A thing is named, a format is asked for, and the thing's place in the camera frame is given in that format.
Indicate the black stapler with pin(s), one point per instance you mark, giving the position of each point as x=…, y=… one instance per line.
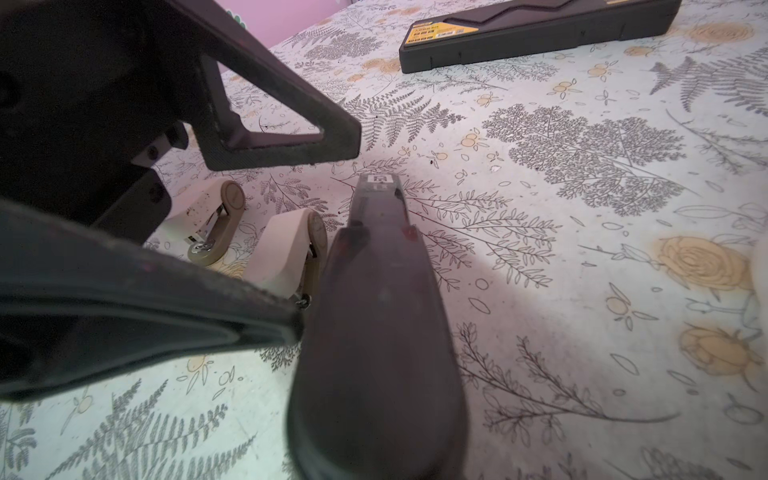
x=518, y=28

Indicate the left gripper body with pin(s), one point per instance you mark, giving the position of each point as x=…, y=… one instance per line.
x=86, y=112

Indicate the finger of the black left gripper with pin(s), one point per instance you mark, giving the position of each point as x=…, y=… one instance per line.
x=246, y=108
x=79, y=306

